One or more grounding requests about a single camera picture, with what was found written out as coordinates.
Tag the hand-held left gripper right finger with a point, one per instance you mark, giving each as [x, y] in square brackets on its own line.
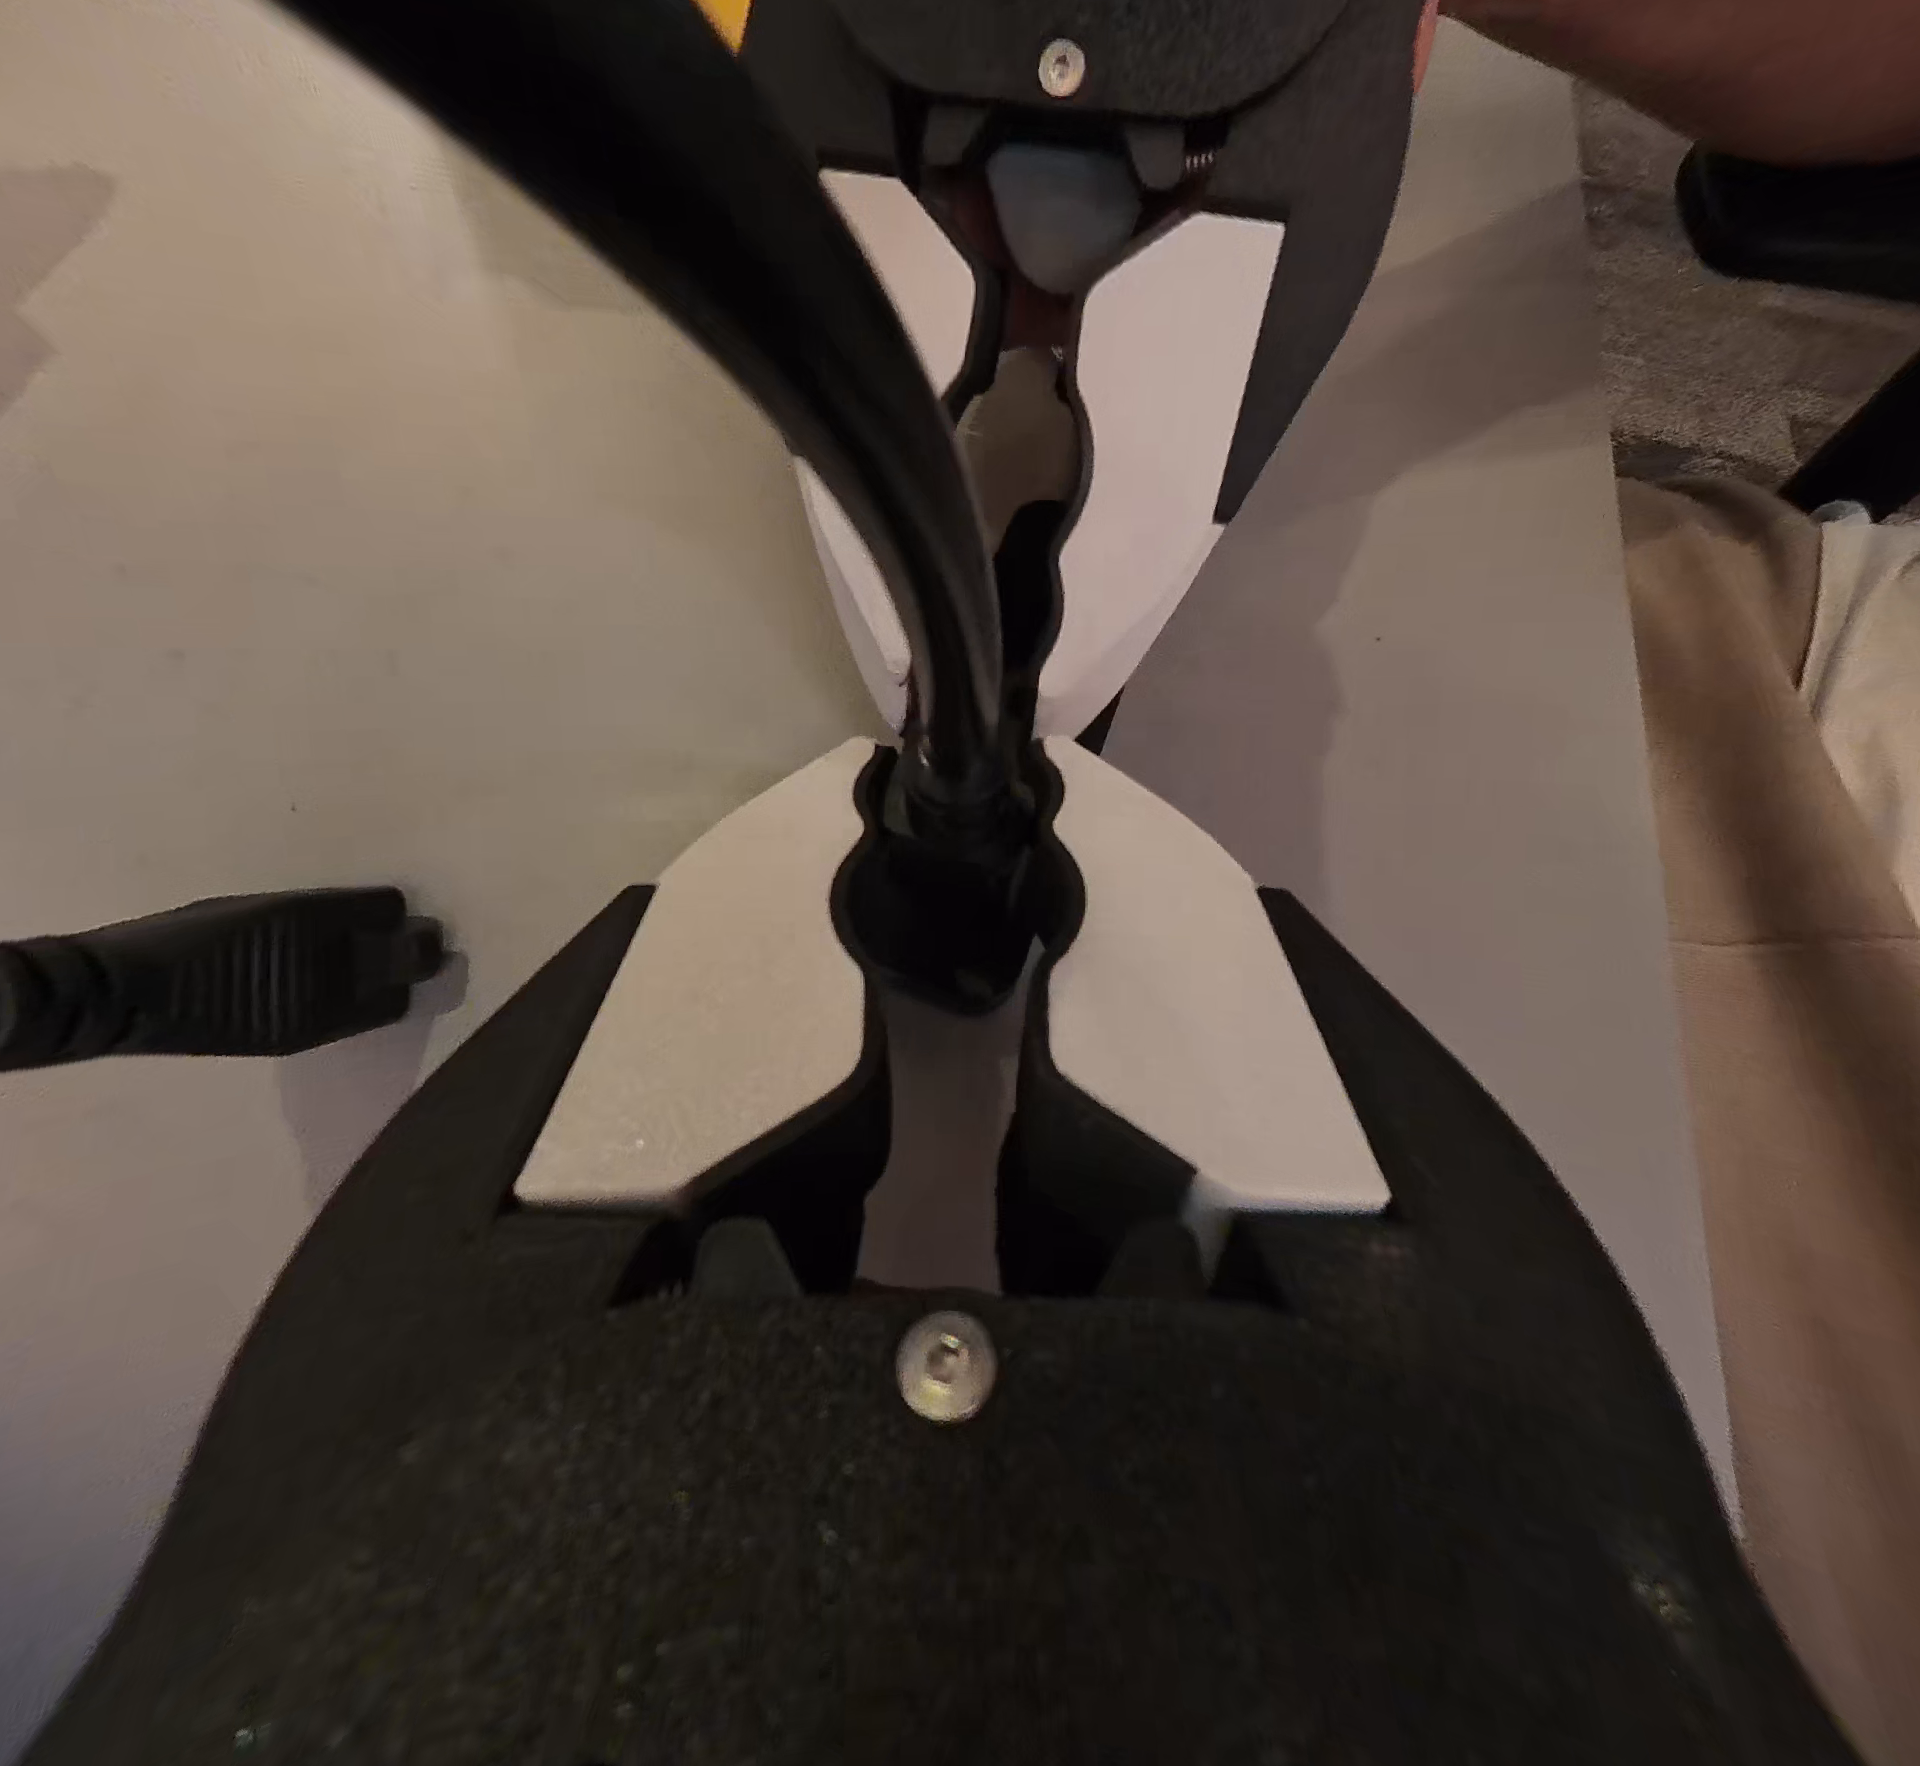
[1201, 1016]

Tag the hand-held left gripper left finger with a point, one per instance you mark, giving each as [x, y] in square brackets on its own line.
[704, 1002]

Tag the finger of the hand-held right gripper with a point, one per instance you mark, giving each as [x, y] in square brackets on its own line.
[917, 245]
[1170, 415]

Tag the person's beige pants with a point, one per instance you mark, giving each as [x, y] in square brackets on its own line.
[1755, 1045]

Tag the black chair base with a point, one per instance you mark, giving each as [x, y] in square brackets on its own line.
[1800, 219]

